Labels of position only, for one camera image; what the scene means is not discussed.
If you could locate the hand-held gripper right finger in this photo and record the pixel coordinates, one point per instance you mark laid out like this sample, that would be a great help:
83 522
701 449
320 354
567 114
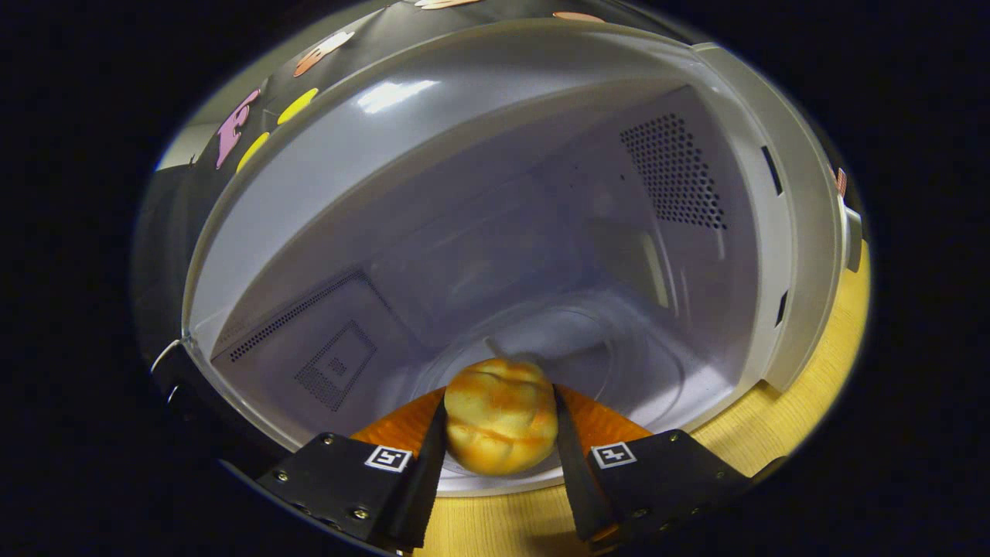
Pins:
576 480

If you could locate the golden bread bun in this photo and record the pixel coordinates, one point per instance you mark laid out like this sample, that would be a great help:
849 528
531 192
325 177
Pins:
501 418

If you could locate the white microwave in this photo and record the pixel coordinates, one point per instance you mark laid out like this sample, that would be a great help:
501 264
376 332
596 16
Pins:
541 193

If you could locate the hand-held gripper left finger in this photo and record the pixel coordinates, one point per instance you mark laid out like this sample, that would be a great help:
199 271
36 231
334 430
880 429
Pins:
421 480

